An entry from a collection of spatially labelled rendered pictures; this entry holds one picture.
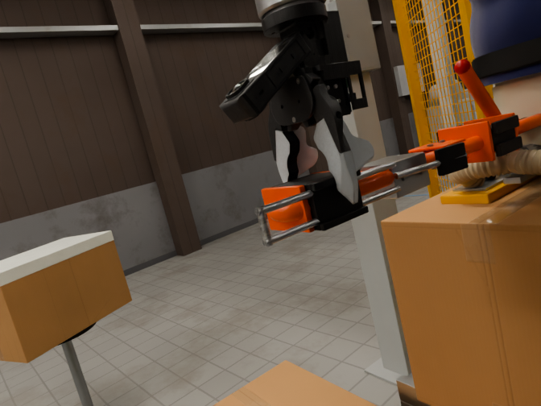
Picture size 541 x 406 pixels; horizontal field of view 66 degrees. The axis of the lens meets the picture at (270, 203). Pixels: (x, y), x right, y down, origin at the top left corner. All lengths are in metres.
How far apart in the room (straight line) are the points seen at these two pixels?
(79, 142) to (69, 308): 3.83
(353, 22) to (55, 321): 1.85
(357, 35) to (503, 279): 1.40
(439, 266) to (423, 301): 0.09
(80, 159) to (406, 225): 5.23
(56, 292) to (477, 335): 1.79
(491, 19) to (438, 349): 0.61
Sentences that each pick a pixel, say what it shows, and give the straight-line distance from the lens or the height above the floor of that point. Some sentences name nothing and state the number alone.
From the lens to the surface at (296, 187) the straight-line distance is 0.43.
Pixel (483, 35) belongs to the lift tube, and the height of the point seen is 1.37.
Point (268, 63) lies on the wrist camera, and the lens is 0.44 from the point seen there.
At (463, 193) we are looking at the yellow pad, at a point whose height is 1.09.
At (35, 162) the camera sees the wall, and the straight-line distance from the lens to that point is 5.69.
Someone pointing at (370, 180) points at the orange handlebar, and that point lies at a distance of 0.50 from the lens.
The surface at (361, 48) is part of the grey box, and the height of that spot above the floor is 1.56.
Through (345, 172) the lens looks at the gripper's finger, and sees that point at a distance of 0.43.
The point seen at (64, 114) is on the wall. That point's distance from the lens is 5.86.
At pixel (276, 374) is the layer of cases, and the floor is 0.54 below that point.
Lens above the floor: 1.28
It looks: 8 degrees down
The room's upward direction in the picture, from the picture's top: 14 degrees counter-clockwise
